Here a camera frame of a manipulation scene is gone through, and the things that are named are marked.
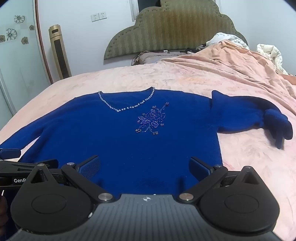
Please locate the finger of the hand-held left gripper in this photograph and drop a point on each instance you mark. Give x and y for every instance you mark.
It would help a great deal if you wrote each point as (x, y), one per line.
(16, 167)
(9, 154)

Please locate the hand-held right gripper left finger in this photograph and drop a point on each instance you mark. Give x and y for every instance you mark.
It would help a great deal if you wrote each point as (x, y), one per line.
(91, 167)

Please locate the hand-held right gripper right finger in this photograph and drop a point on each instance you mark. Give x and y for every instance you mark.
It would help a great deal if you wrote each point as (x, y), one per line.
(198, 168)

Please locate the blue beaded knit sweater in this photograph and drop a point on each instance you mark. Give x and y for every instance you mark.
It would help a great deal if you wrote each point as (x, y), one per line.
(138, 150)

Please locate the pink bed blanket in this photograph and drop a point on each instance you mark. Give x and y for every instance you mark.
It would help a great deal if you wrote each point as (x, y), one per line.
(242, 162)

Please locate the wardrobe door with flower decals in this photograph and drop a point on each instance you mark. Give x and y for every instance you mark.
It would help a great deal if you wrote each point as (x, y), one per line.
(20, 64)

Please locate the gold tower fan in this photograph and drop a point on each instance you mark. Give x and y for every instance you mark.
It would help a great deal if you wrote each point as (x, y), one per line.
(60, 55)

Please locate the brown pillow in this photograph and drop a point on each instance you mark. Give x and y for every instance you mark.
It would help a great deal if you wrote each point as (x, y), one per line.
(148, 58)

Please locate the white printed quilt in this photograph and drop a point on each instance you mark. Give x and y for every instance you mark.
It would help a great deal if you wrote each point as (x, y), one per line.
(231, 38)

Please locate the cream crumpled quilt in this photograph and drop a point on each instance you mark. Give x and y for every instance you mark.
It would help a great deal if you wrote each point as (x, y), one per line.
(272, 53)

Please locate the olive upholstered headboard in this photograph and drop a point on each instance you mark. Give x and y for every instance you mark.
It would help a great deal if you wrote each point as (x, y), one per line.
(173, 30)

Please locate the window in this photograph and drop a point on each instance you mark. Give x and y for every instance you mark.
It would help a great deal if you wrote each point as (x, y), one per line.
(148, 4)

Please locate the white wall socket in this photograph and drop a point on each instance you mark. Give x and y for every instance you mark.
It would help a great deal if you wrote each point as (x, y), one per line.
(103, 16)
(94, 17)

